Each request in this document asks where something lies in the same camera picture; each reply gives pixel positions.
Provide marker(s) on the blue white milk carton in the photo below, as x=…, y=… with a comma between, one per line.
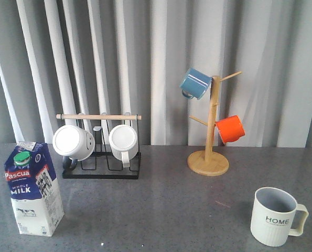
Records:
x=34, y=189

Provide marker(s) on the cream HOME mug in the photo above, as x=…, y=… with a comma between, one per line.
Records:
x=276, y=215

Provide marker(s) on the small white ribbed mug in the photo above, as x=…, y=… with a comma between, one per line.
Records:
x=123, y=143

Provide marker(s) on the blue enamel mug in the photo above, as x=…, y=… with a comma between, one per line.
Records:
x=195, y=84

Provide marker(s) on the wooden mug tree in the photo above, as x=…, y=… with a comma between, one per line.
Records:
x=209, y=162

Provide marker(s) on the orange enamel mug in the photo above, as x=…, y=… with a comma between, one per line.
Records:
x=230, y=129

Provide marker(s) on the large white hanging mug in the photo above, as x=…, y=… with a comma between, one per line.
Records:
x=73, y=142

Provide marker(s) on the grey pleated curtain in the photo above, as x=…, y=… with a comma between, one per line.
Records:
x=120, y=57

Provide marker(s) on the black wire mug rack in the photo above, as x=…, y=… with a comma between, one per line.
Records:
x=101, y=164

